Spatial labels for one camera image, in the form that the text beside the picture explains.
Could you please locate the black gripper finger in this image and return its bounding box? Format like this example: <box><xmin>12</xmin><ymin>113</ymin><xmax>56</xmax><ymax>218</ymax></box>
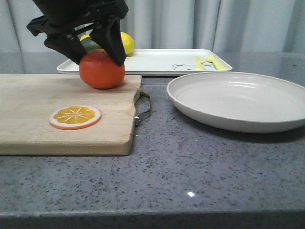
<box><xmin>44</xmin><ymin>34</ymin><xmax>86</xmax><ymax>64</ymax></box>
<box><xmin>90</xmin><ymin>18</ymin><xmax>127</xmax><ymax>66</ymax></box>

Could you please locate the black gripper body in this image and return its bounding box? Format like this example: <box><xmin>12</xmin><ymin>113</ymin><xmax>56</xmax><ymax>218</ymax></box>
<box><xmin>27</xmin><ymin>0</ymin><xmax>129</xmax><ymax>36</ymax></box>

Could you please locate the orange fruit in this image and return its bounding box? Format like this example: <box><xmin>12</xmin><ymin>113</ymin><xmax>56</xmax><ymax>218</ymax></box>
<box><xmin>79</xmin><ymin>49</ymin><xmax>125</xmax><ymax>89</ymax></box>

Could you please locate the beige round plate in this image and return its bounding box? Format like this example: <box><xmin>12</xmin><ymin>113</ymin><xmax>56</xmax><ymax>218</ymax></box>
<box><xmin>167</xmin><ymin>72</ymin><xmax>305</xmax><ymax>134</ymax></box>

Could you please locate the white rectangular tray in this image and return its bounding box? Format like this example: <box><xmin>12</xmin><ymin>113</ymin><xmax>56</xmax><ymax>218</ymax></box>
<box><xmin>56</xmin><ymin>48</ymin><xmax>233</xmax><ymax>76</ymax></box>

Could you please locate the yellow lemon behind lime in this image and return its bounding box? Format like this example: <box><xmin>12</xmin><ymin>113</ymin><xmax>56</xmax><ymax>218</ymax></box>
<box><xmin>80</xmin><ymin>34</ymin><xmax>90</xmax><ymax>41</ymax></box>

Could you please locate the green lime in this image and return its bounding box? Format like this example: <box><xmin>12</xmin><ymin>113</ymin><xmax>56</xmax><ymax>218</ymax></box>
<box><xmin>81</xmin><ymin>37</ymin><xmax>104</xmax><ymax>52</ymax></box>

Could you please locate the wooden cutting board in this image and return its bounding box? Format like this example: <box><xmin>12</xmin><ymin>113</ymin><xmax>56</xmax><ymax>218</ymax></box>
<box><xmin>0</xmin><ymin>74</ymin><xmax>142</xmax><ymax>156</ymax></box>

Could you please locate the orange slice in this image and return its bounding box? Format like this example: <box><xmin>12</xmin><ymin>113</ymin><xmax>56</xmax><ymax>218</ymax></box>
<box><xmin>49</xmin><ymin>105</ymin><xmax>102</xmax><ymax>130</ymax></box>

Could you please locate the yellow plastic fork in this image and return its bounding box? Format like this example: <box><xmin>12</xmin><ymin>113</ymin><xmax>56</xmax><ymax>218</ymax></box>
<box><xmin>206</xmin><ymin>55</ymin><xmax>229</xmax><ymax>71</ymax></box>

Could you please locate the grey curtain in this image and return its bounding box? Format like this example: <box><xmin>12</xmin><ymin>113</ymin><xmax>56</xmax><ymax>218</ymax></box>
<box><xmin>0</xmin><ymin>0</ymin><xmax>305</xmax><ymax>53</ymax></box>

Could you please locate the metal cutting board handle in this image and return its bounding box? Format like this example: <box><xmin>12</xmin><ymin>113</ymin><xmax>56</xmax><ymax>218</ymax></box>
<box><xmin>134</xmin><ymin>91</ymin><xmax>151</xmax><ymax>127</ymax></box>

